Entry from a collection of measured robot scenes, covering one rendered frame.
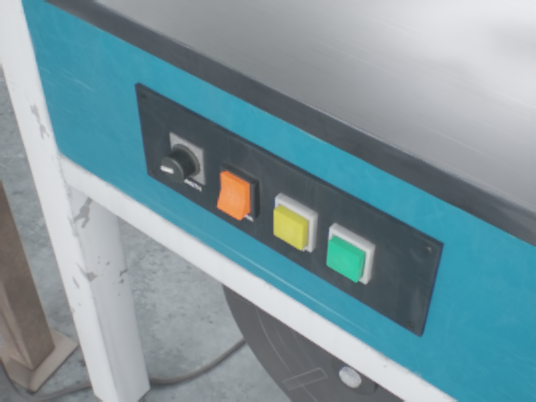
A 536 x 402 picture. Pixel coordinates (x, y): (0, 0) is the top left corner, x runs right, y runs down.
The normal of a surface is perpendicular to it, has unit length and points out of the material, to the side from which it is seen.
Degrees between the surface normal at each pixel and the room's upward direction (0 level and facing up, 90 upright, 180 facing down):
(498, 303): 90
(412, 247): 90
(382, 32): 0
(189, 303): 0
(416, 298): 90
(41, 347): 90
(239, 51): 0
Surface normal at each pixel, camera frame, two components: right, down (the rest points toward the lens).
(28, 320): 0.85, 0.37
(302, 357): -0.63, 0.55
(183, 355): 0.00, -0.71
